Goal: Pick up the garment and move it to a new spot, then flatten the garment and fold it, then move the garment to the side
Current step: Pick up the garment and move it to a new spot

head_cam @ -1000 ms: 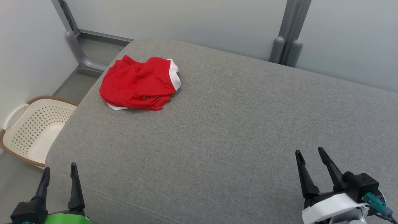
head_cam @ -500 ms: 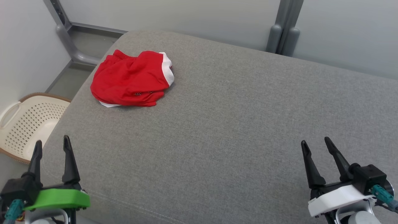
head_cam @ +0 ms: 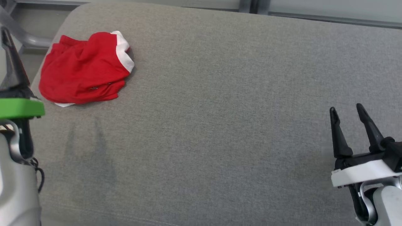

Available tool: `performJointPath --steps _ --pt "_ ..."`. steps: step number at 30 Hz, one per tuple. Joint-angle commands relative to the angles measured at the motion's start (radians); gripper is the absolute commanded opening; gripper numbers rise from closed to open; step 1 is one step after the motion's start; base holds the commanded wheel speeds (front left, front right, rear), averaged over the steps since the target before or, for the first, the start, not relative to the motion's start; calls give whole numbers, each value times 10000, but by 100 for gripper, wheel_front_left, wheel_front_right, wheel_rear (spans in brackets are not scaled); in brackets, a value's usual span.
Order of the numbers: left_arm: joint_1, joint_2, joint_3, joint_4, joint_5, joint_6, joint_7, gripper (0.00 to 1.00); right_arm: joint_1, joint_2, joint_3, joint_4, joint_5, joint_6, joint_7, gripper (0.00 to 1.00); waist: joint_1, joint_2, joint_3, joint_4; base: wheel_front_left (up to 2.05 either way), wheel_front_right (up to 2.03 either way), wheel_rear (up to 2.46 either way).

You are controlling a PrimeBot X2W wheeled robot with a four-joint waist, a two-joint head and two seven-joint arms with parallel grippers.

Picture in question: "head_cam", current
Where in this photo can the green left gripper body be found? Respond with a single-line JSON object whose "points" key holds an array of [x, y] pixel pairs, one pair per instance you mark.
{"points": [[19, 108]]}

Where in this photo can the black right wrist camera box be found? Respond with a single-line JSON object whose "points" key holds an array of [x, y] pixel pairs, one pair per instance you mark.
{"points": [[394, 153]]}

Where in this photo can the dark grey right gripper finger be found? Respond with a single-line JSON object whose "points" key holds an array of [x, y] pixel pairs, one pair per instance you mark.
{"points": [[340, 146], [373, 139]]}

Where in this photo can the grey partition bottom rail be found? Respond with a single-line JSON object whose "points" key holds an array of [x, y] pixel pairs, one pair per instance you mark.
{"points": [[329, 20]]}

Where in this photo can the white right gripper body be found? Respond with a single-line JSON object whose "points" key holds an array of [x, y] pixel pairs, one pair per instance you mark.
{"points": [[361, 172]]}

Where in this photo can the red shorts with white trim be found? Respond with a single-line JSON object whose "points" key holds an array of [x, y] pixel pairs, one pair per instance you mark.
{"points": [[81, 69]]}

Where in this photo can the grey partition post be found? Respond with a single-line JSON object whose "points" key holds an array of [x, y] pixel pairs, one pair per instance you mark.
{"points": [[245, 5]]}

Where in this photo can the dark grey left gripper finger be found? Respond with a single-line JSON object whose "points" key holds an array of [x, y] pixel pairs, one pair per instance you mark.
{"points": [[15, 75]]}

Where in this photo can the grey fabric sofa cushion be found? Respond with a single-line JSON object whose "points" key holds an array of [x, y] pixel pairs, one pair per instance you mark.
{"points": [[220, 125]]}

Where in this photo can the grey curved partition leg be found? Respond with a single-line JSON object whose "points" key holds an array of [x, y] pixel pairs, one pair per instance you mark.
{"points": [[34, 42]]}

